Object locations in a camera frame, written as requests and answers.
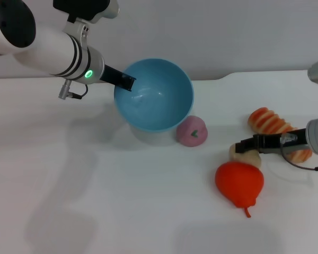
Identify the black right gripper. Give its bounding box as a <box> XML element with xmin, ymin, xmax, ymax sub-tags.
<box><xmin>235</xmin><ymin>128</ymin><xmax>310</xmax><ymax>155</ymax></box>

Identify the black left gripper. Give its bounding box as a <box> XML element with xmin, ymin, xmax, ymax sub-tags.
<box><xmin>99</xmin><ymin>65</ymin><xmax>137</xmax><ymax>93</ymax></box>

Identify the beige egg yolk pastry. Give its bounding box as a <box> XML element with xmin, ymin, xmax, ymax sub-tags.
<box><xmin>229</xmin><ymin>144</ymin><xmax>262</xmax><ymax>168</ymax></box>

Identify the blue bowl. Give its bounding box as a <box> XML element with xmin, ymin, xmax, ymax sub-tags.
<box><xmin>113</xmin><ymin>58</ymin><xmax>195</xmax><ymax>133</ymax></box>

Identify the orange striped bread roll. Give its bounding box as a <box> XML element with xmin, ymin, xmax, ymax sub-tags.
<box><xmin>248</xmin><ymin>107</ymin><xmax>313</xmax><ymax>163</ymax></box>

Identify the red pear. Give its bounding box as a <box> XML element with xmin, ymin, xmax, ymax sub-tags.
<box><xmin>215</xmin><ymin>161</ymin><xmax>264</xmax><ymax>219</ymax></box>

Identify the pink peach bun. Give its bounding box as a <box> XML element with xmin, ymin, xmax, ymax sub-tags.
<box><xmin>176</xmin><ymin>115</ymin><xmax>209</xmax><ymax>147</ymax></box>

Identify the left arm cable with connector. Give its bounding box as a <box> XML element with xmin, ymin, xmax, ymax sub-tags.
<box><xmin>58</xmin><ymin>78</ymin><xmax>89</xmax><ymax>100</ymax></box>

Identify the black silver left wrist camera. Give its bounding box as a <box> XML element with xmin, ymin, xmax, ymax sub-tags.
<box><xmin>52</xmin><ymin>0</ymin><xmax>120</xmax><ymax>25</ymax></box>

